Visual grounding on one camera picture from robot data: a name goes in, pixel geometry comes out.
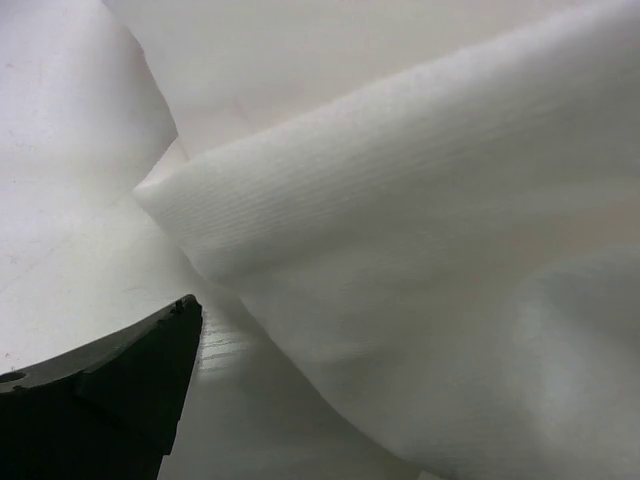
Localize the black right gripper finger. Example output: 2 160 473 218
1 295 203 480

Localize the white t shirt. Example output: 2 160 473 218
108 1 639 479

